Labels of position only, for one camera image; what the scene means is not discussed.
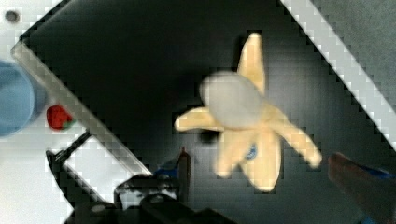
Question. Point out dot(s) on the black and silver toaster oven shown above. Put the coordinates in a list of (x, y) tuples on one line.
[(127, 68)]

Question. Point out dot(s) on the blue bowl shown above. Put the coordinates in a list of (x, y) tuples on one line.
[(22, 98)]

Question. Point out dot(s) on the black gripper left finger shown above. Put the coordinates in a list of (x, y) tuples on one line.
[(150, 199)]

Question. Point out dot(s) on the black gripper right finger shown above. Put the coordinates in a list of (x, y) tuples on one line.
[(373, 190)]

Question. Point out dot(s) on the red plush strawberry near oven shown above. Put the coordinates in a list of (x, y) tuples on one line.
[(58, 118)]

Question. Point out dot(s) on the plush peeled banana toy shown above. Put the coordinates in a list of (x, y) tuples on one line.
[(250, 128)]

